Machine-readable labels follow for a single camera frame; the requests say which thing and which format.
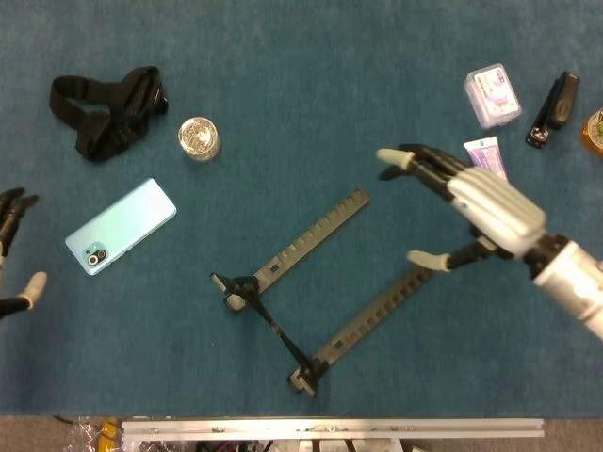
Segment black stapler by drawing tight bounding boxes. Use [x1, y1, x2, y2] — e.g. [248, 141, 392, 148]
[525, 70, 581, 151]

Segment aluminium profile rail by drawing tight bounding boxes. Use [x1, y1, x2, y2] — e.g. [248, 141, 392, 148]
[121, 417, 546, 443]

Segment black elastic strap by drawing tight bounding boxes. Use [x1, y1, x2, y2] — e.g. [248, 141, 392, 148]
[49, 65, 170, 164]

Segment clear jar of paper clips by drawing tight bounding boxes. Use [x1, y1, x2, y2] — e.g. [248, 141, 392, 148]
[177, 116, 221, 164]

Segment clear box with purple label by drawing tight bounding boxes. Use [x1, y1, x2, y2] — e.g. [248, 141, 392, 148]
[463, 62, 523, 130]

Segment light blue smartphone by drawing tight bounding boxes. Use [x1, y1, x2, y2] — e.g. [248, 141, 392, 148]
[64, 177, 178, 277]

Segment black folding laptop stand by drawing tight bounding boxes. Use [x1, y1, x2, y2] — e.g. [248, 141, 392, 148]
[210, 187, 435, 399]

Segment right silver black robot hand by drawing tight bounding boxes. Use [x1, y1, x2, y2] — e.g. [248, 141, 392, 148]
[375, 143, 547, 274]

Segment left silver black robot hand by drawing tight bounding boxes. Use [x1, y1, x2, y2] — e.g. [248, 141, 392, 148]
[0, 186, 48, 322]

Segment clear crumpled plastic bag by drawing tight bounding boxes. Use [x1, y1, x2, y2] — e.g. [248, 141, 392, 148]
[63, 416, 112, 452]

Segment teal felt table cover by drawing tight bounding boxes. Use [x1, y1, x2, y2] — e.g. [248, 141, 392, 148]
[0, 0, 603, 419]

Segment purple white toothpaste tube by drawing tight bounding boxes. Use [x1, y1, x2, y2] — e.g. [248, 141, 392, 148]
[463, 136, 509, 183]

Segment red black cable bundle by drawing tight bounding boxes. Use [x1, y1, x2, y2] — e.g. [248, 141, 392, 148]
[195, 440, 265, 452]

